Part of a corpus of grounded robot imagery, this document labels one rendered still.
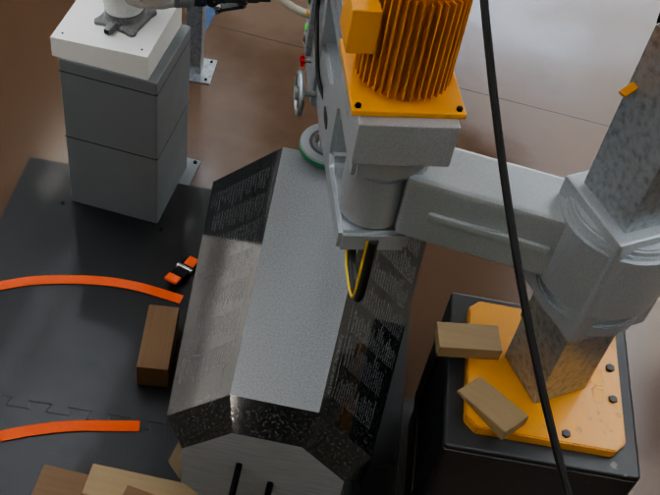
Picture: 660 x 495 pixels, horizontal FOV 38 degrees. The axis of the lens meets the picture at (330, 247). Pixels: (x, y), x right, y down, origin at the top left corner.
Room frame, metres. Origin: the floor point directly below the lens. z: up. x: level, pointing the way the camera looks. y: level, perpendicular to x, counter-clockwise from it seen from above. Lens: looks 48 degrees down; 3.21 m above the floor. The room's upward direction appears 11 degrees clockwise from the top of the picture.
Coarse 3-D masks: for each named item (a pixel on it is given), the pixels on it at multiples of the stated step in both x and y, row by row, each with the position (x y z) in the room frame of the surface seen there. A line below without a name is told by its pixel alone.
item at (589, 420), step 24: (480, 312) 2.05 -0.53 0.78; (504, 312) 2.07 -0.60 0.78; (504, 336) 1.97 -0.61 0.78; (480, 360) 1.86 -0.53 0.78; (504, 360) 1.87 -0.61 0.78; (600, 360) 1.95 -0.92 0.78; (504, 384) 1.78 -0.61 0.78; (600, 384) 1.86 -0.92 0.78; (528, 408) 1.72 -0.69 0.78; (552, 408) 1.73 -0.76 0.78; (576, 408) 1.75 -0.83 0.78; (600, 408) 1.77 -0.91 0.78; (480, 432) 1.61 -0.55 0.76; (528, 432) 1.63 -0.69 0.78; (576, 432) 1.66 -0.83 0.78; (600, 432) 1.68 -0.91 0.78; (624, 432) 1.70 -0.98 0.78
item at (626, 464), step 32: (448, 320) 2.04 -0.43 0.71; (448, 384) 1.77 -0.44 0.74; (416, 416) 2.00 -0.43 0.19; (448, 416) 1.65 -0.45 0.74; (416, 448) 1.85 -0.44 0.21; (448, 448) 1.56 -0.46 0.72; (480, 448) 1.57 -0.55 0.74; (512, 448) 1.59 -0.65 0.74; (544, 448) 1.61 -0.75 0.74; (416, 480) 1.68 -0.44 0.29; (448, 480) 1.56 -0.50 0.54; (480, 480) 1.56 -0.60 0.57; (512, 480) 1.56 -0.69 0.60; (544, 480) 1.56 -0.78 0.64; (576, 480) 1.57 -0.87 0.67; (608, 480) 1.57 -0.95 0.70
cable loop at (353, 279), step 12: (348, 252) 2.02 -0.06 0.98; (372, 252) 1.83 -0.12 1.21; (348, 264) 1.99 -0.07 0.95; (360, 264) 1.84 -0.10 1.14; (372, 264) 1.84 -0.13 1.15; (348, 276) 1.95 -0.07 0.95; (360, 276) 1.83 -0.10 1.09; (348, 288) 1.91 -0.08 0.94; (360, 288) 1.83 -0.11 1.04; (360, 300) 1.84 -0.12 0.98
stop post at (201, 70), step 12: (192, 12) 3.90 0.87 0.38; (204, 12) 3.95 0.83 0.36; (192, 24) 3.90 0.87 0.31; (204, 24) 3.97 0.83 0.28; (192, 36) 3.90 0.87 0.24; (192, 48) 3.90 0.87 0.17; (192, 60) 3.90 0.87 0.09; (204, 60) 4.02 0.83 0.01; (216, 60) 4.04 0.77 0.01; (192, 72) 3.90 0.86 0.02; (204, 72) 3.93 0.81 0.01
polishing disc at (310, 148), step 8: (312, 128) 2.64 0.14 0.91; (304, 136) 2.59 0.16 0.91; (312, 136) 2.60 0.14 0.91; (304, 144) 2.54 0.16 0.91; (312, 144) 2.55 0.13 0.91; (304, 152) 2.51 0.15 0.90; (312, 152) 2.51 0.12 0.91; (320, 152) 2.52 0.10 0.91; (312, 160) 2.49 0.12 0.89; (320, 160) 2.48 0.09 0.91
